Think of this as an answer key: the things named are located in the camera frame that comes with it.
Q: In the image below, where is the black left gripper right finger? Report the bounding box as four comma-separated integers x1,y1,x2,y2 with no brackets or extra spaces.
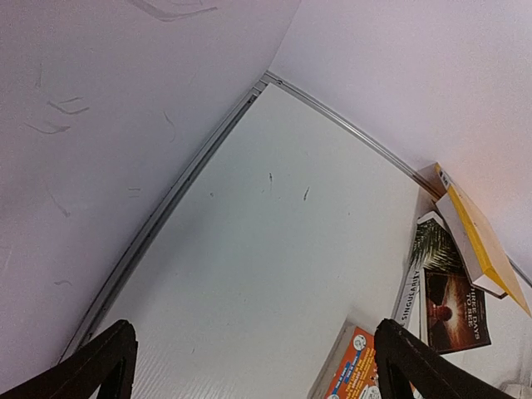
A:
374,318,509,399

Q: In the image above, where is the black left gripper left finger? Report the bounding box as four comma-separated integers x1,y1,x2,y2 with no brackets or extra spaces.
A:
1,319,137,398

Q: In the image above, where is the dark Three Days book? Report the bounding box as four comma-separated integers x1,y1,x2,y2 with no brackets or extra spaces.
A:
409,211,491,354

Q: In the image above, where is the white Singularity book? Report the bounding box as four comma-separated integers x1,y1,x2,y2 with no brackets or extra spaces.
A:
392,234,421,337

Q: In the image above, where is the yellow hardcover book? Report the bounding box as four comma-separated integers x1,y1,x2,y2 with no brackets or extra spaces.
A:
419,163,531,315

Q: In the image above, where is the aluminium table edge rail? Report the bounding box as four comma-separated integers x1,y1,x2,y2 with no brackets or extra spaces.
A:
57,69,532,367

